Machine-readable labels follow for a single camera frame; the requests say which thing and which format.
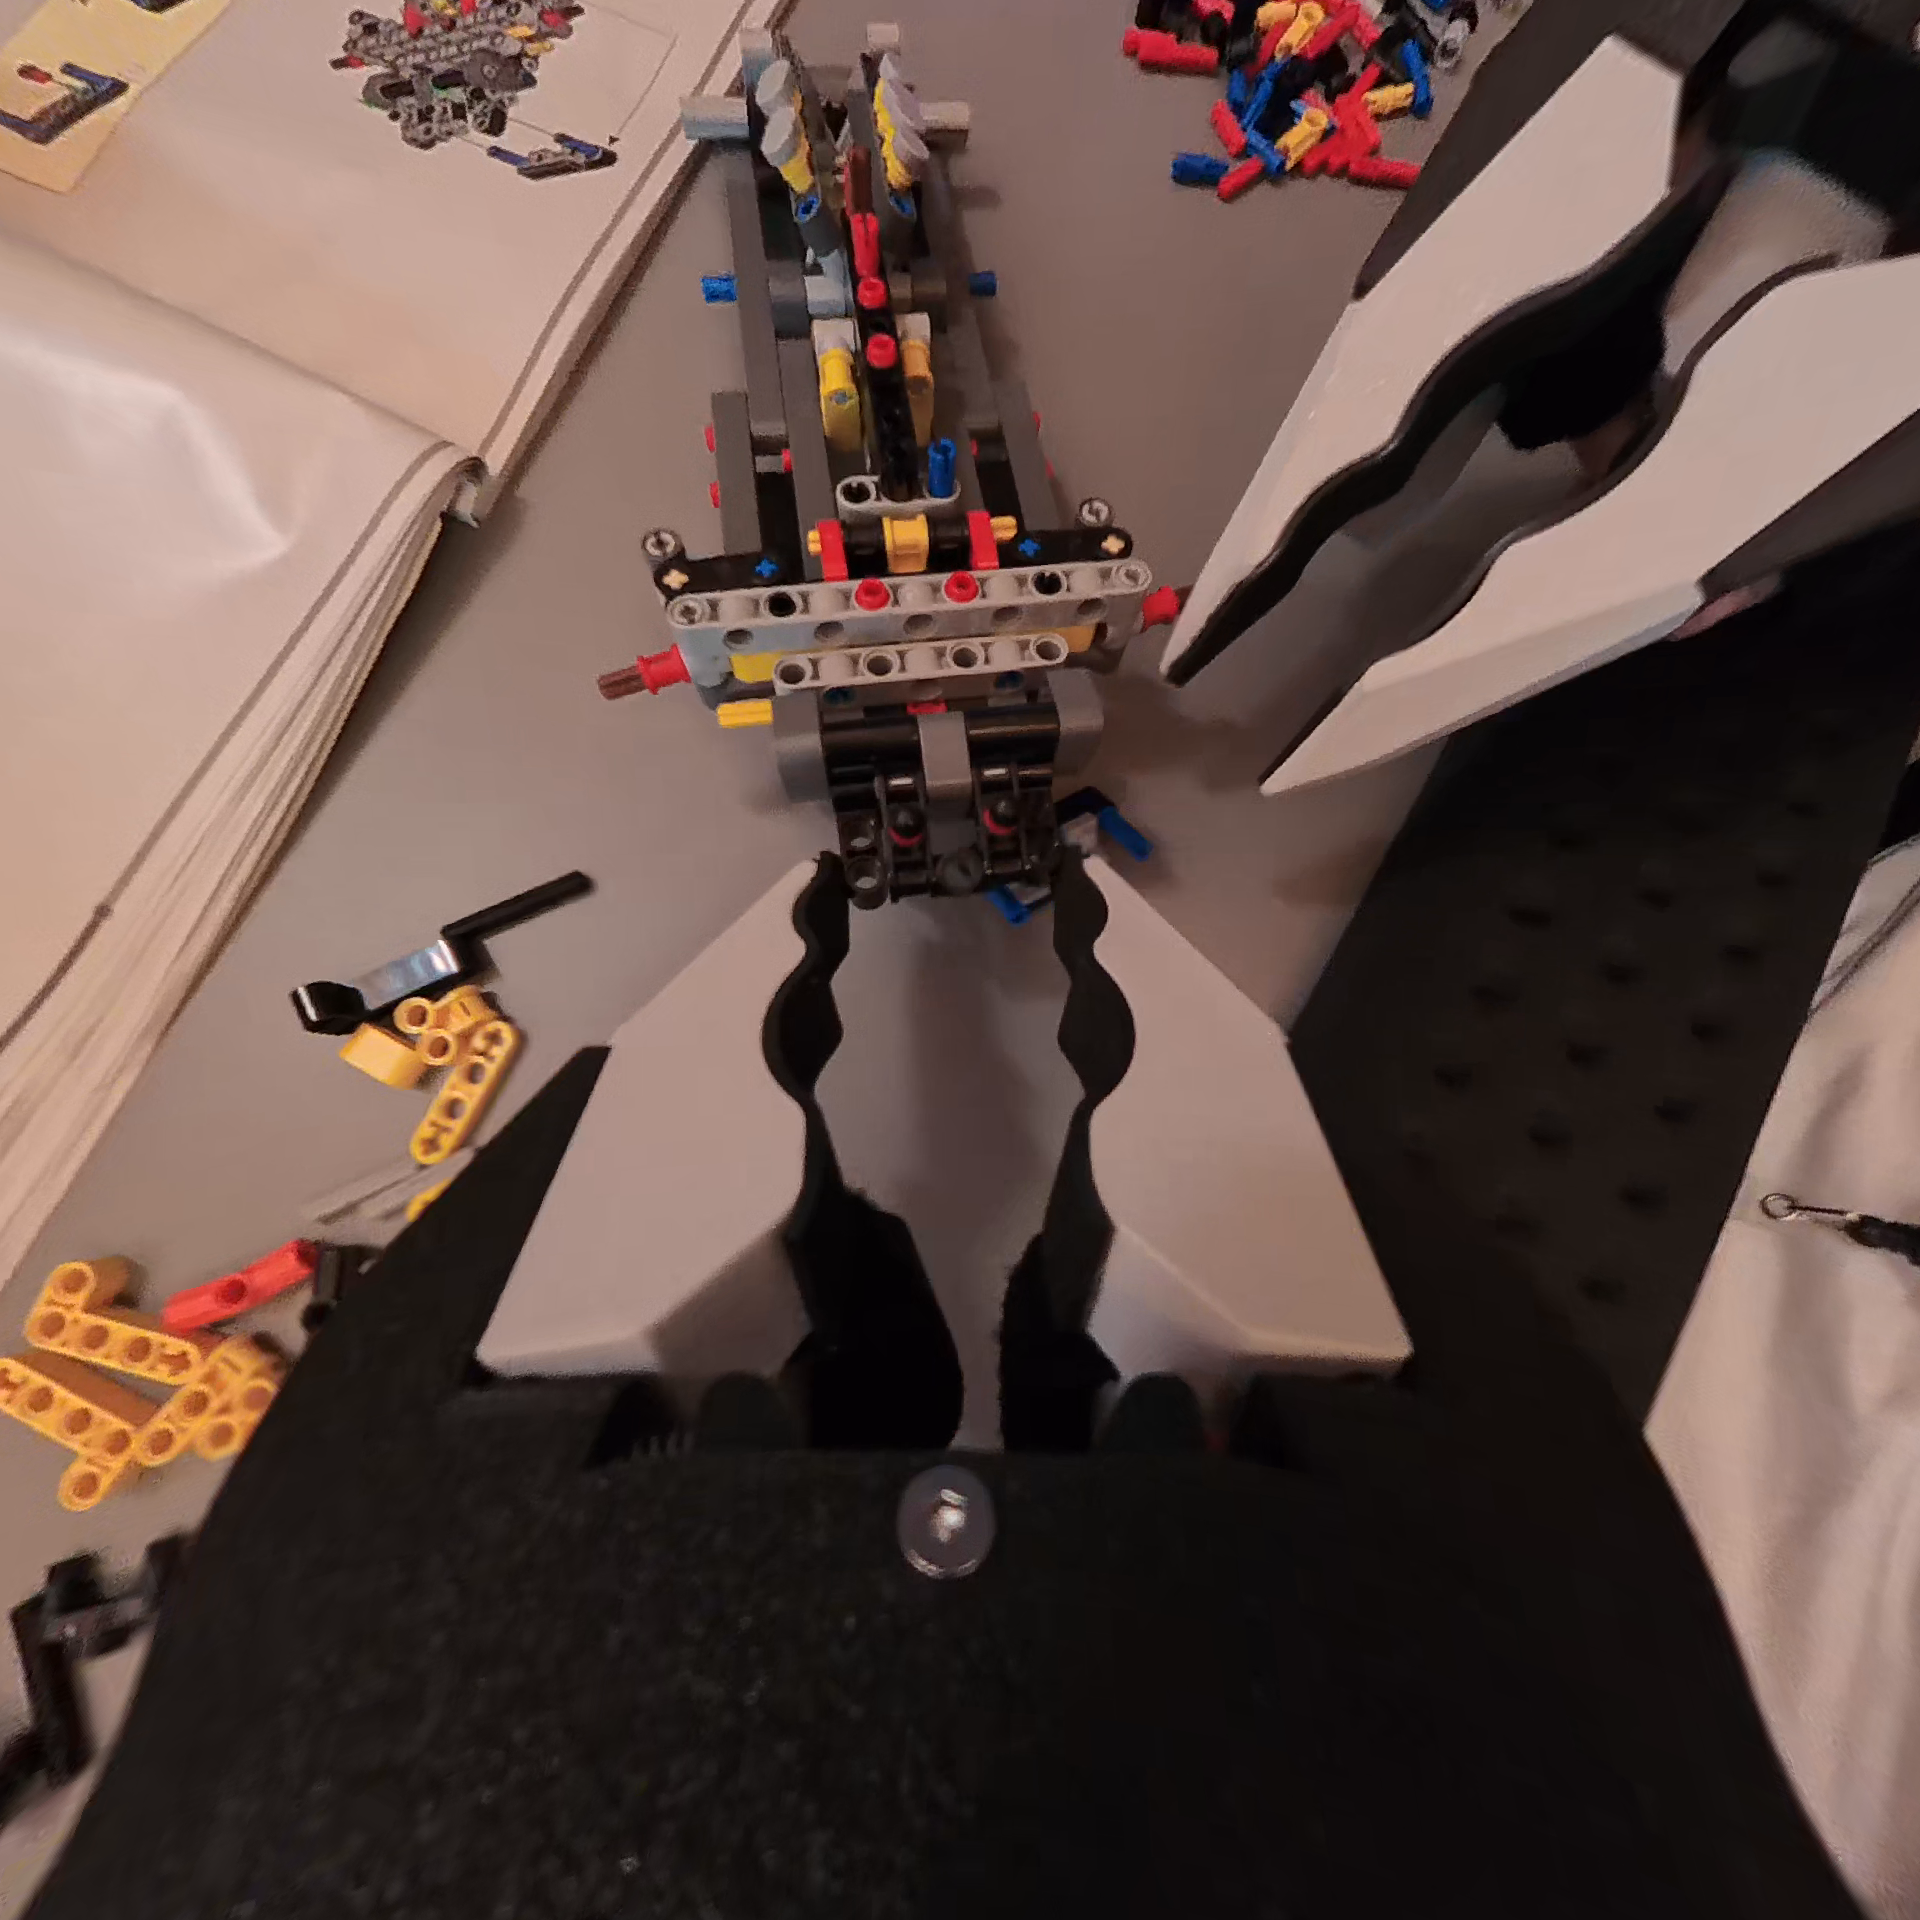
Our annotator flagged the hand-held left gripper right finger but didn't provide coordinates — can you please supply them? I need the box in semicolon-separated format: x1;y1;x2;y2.
1048;858;1415;1376

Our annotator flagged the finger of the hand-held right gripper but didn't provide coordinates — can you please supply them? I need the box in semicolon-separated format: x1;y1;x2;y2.
1160;37;1730;688
1258;257;1920;800

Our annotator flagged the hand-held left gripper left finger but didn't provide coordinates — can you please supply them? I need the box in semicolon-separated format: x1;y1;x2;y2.
478;860;856;1383

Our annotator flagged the grey lego chassis assembly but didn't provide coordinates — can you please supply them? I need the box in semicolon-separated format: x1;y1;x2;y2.
596;24;1186;916

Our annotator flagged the pile of lego pins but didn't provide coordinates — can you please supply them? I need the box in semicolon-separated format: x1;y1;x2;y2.
1122;0;1479;203

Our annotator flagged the black angled lego lever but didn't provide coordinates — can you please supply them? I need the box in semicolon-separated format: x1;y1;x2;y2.
292;872;593;1037

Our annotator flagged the long red lego pin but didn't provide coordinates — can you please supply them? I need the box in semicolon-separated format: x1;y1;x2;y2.
162;1236;324;1332

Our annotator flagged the pile of yellow lego pieces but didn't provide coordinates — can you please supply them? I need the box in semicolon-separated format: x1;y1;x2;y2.
0;983;527;1508

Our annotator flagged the cluster of black lego pieces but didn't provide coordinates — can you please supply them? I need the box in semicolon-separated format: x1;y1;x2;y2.
0;1529;196;1824

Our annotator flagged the lego instruction booklet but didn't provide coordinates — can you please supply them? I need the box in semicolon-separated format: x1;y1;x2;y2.
0;0;797;1279

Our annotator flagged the black badge reel lanyard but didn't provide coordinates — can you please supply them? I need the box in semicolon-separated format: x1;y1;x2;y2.
1758;1191;1920;1261

